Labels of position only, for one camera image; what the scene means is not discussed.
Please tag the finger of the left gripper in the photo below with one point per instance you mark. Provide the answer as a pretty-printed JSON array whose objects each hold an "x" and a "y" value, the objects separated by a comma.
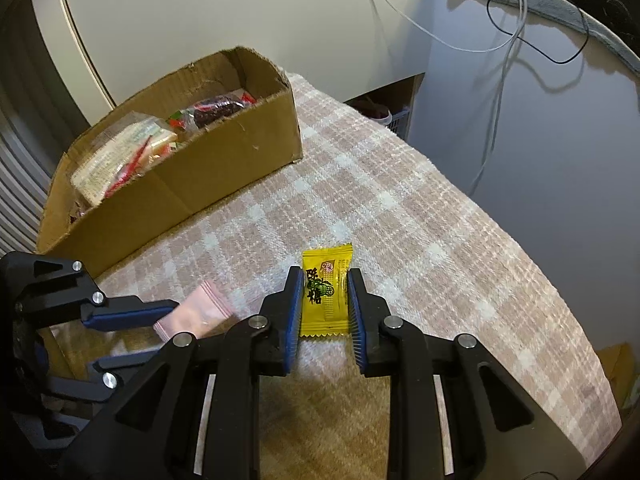
[
  {"x": 43, "y": 292},
  {"x": 104, "y": 377}
]

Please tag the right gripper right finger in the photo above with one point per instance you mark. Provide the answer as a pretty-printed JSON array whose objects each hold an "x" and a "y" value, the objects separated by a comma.
[{"x": 455, "y": 411}]

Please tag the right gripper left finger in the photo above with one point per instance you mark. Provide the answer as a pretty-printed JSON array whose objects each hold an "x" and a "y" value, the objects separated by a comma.
[{"x": 195, "y": 402}]

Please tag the pink candy packet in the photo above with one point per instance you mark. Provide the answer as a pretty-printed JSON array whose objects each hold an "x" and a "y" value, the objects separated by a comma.
[{"x": 205, "y": 312}]

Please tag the clear cracker package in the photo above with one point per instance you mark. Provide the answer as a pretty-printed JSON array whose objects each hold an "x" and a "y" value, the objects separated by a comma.
[{"x": 120, "y": 153}]

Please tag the yellow candy packet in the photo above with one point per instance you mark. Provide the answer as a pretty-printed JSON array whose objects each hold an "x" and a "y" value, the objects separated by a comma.
[{"x": 325, "y": 304}]

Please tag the red dark snack packet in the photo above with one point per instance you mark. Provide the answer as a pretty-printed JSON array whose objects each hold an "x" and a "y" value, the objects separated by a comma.
[{"x": 203, "y": 113}]

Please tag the pink plaid tablecloth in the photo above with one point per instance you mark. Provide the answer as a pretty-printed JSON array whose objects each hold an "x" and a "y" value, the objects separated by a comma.
[{"x": 437, "y": 258}]

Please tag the brown cardboard box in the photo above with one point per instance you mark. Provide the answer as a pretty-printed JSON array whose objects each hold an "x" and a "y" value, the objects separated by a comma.
[{"x": 214, "y": 163}]

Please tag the white cabinet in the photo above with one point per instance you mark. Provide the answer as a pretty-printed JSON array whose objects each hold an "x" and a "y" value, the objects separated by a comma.
[{"x": 107, "y": 50}]

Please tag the grey windowsill cloth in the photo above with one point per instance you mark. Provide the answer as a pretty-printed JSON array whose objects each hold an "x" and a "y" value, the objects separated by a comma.
[{"x": 563, "y": 13}]

